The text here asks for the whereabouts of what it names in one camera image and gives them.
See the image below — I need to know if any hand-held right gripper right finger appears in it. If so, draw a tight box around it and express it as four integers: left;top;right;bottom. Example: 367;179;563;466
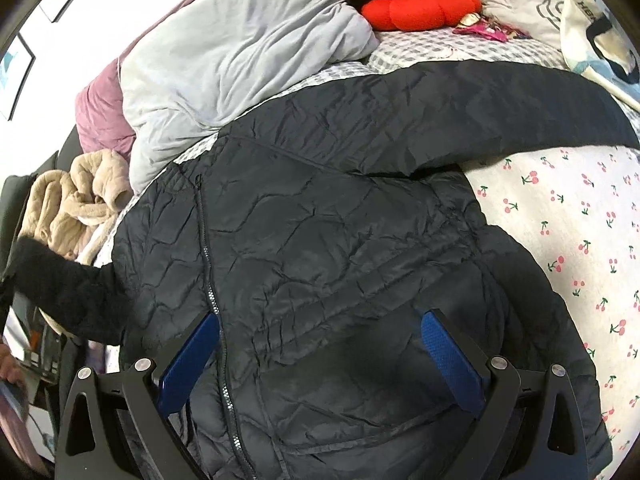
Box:
421;308;604;480

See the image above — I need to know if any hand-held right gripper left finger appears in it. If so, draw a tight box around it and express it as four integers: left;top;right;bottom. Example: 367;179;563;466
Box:
54;309;221;480

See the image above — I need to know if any black quilted puffer jacket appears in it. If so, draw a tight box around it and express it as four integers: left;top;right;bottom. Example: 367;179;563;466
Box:
107;59;640;480

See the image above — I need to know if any person's left forearm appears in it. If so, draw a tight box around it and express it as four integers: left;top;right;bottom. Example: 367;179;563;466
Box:
9;237;135;347

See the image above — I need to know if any cherry print bed sheet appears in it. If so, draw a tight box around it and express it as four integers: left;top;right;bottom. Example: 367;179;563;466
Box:
464;144;640;463

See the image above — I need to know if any beige fleece garment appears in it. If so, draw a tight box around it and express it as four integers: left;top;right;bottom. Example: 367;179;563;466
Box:
17;149;135;263

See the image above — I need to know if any dark grey cushion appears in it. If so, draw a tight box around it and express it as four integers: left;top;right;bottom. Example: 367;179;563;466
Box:
0;152;60;268

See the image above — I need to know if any pink quilted blanket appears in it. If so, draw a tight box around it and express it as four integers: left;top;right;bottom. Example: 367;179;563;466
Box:
75;0;211;157

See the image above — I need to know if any light grey duvet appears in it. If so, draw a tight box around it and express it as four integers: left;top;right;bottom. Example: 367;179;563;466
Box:
120;0;382;193

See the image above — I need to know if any grey checkered bed sheet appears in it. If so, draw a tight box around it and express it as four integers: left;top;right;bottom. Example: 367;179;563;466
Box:
90;24;576;267

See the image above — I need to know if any pink patterned small cloth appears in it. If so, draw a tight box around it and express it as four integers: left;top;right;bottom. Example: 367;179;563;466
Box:
452;14;532;44

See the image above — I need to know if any framed picture with teal print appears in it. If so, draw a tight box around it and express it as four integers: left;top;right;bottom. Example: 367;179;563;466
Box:
0;34;37;122

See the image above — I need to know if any red flower cushion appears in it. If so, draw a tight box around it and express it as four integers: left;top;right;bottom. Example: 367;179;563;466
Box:
360;0;483;32

